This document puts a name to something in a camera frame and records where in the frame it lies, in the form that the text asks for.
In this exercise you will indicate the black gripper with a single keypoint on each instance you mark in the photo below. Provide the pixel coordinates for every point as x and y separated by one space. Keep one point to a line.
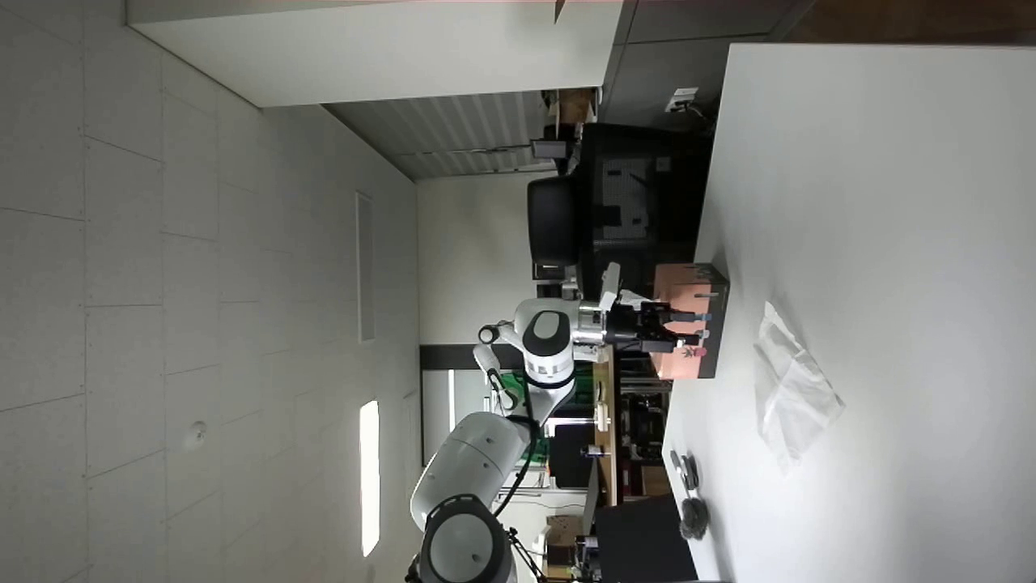
625 321

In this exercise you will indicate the dark round object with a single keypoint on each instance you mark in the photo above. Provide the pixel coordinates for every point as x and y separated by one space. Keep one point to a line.
693 518

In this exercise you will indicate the white tissue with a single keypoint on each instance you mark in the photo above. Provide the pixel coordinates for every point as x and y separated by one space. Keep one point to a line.
797 392

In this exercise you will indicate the black box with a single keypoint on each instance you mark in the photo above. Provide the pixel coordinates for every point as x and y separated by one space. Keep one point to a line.
641 547

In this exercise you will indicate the small grey object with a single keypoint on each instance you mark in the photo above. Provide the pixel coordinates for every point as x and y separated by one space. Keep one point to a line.
683 468

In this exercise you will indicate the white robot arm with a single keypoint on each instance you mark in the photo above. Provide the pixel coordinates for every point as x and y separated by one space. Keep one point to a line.
505 454

